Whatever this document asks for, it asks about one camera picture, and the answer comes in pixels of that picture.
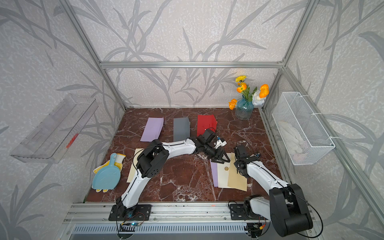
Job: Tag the pale yellow envelope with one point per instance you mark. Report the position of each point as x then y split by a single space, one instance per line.
133 165

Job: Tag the grey envelope with gold seal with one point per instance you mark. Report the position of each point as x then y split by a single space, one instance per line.
181 129

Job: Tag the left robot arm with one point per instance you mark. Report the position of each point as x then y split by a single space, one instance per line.
152 159

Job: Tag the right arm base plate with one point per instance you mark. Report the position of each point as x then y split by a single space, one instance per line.
238 212

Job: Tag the orange and yellow flowers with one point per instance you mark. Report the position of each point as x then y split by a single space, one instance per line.
257 96

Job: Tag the lilac envelope with gold seal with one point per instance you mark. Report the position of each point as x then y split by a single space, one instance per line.
152 129

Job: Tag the red envelope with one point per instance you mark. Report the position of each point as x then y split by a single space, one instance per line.
206 122

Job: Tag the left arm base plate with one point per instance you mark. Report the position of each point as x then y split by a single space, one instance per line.
136 213

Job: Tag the white wire basket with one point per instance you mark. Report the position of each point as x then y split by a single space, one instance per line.
294 109

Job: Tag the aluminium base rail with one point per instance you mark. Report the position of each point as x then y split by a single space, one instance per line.
161 213

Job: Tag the tan kraft envelope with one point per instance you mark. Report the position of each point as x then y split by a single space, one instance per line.
235 179

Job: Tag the white cloth in basket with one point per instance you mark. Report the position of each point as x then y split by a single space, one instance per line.
294 141

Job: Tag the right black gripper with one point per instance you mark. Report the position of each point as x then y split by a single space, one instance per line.
236 163

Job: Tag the blue glass vase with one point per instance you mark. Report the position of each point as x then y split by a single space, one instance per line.
244 109

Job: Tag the clear acrylic wall shelf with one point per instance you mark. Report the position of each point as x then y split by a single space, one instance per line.
51 139

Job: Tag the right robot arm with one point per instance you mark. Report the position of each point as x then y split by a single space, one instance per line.
286 207

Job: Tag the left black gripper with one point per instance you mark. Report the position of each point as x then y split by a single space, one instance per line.
219 158

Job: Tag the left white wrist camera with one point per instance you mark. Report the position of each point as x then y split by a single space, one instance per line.
220 143

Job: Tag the cream white envelope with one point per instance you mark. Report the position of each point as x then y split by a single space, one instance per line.
223 175

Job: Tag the left green circuit board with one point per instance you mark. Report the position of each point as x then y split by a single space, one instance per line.
134 224

